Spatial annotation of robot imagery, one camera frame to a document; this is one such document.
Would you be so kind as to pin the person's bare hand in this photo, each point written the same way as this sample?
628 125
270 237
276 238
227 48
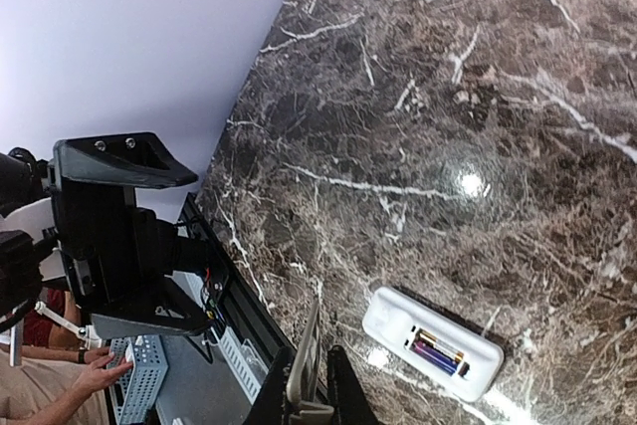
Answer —
101 371

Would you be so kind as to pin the white slotted cable duct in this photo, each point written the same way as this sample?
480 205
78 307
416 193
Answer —
245 363

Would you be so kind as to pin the person's bare forearm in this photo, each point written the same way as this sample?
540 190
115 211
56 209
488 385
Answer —
60 411

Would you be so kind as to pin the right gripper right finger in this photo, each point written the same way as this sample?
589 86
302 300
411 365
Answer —
344 392

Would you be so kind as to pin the purple AAA battery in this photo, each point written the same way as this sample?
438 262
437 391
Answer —
435 357

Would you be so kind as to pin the blue plastic basket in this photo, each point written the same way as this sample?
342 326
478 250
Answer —
135 393

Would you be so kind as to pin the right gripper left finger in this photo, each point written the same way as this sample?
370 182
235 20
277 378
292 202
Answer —
273 405

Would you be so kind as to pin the gold AAA battery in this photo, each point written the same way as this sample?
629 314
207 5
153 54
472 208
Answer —
447 349

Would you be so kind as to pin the grey battery cover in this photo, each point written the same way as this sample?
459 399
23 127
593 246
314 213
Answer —
302 384

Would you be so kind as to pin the white remote control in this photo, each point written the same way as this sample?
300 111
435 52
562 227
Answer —
392 319

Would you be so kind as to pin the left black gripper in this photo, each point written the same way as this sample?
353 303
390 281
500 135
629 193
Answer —
118 255

